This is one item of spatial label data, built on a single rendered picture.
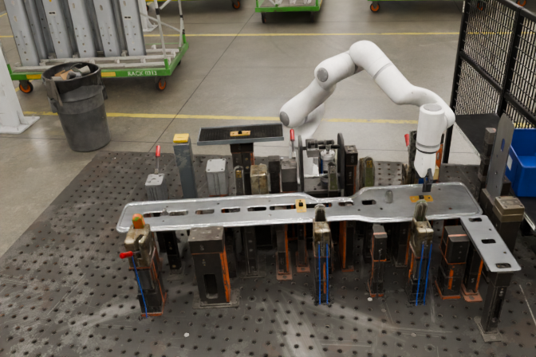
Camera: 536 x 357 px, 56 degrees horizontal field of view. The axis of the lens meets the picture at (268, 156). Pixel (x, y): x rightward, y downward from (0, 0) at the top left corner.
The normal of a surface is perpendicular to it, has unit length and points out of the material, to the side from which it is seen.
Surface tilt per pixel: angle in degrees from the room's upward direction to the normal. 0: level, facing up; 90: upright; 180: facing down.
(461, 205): 0
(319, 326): 0
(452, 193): 0
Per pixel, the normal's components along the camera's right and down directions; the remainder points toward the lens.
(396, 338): -0.06, -0.87
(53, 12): -0.06, 0.44
